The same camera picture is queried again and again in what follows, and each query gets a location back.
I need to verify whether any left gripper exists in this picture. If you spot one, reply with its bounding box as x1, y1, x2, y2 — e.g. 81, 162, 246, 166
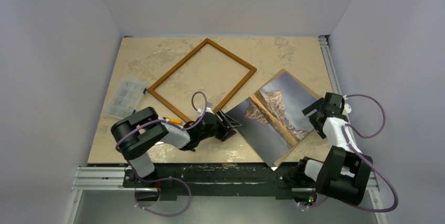
199, 109, 241, 141

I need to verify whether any mountain landscape photo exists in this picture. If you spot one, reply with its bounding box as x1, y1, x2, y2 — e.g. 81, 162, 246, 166
226, 69, 319, 167

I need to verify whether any clear glass pane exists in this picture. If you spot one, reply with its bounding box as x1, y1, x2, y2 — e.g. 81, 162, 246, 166
226, 118, 292, 170

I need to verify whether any yellow handled screwdriver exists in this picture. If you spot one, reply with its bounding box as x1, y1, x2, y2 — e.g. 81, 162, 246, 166
163, 117, 183, 125

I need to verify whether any wooden picture frame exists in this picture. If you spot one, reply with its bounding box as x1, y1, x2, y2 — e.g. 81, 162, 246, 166
147, 38, 258, 121

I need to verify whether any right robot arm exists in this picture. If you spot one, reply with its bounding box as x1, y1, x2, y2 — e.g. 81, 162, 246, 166
294, 92, 371, 206

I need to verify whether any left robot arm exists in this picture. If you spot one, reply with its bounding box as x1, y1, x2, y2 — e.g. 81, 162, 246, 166
111, 107, 242, 187

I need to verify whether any clear plastic organizer box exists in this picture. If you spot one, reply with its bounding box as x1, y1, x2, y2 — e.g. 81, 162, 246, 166
102, 78, 147, 120

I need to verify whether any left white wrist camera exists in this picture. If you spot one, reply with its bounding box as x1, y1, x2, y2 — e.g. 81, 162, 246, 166
196, 107, 214, 115

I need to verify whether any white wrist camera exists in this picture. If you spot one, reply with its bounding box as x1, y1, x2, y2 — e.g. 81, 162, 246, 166
196, 107, 214, 115
342, 95, 352, 115

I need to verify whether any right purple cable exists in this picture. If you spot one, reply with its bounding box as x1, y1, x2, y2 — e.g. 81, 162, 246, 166
299, 93, 399, 214

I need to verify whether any purple cable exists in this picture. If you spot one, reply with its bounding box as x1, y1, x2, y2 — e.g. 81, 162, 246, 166
114, 91, 209, 218
299, 93, 399, 214

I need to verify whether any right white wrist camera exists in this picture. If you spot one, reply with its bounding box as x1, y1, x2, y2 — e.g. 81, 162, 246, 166
342, 95, 352, 115

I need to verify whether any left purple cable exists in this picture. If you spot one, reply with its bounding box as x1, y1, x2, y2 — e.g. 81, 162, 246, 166
114, 91, 209, 218

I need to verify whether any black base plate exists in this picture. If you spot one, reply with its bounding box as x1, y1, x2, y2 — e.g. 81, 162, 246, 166
123, 162, 317, 205

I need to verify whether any aluminium rail frame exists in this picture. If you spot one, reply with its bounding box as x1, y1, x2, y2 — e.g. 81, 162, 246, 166
64, 37, 378, 223

